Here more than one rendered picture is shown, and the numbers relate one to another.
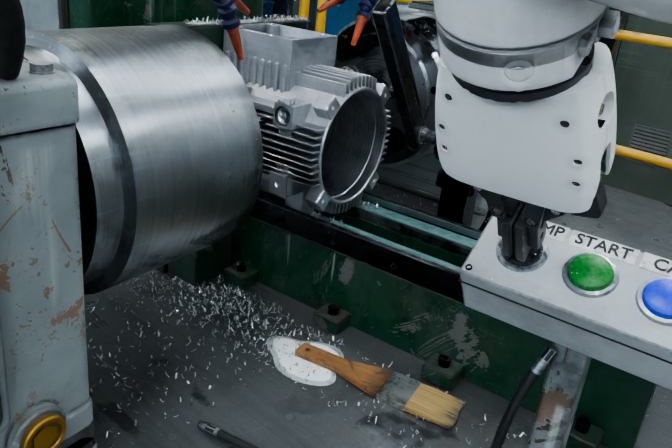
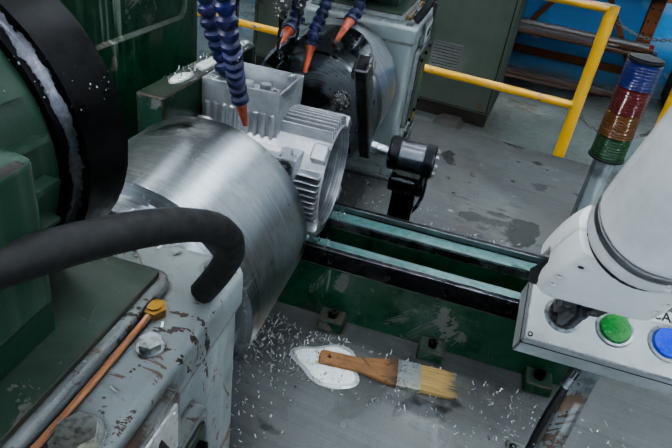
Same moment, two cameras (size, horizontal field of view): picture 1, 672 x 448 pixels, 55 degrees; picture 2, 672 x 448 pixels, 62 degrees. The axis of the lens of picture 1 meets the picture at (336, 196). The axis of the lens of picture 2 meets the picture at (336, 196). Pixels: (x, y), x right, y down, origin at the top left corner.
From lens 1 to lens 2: 32 cm
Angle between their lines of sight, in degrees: 21
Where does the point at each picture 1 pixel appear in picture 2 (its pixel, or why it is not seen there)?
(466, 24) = (655, 266)
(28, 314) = not seen: outside the picture
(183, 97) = (260, 212)
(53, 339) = not seen: outside the picture
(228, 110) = (286, 206)
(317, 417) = (363, 418)
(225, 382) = (280, 406)
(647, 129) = (443, 43)
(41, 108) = (228, 309)
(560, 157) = (657, 303)
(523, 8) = not seen: outside the picture
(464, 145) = (575, 287)
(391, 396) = (407, 384)
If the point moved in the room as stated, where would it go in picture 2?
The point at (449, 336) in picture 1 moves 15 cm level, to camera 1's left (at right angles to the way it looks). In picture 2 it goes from (434, 323) to (341, 335)
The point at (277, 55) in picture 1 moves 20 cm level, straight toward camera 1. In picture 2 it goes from (264, 107) to (315, 176)
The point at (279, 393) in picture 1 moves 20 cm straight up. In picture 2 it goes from (325, 404) to (346, 290)
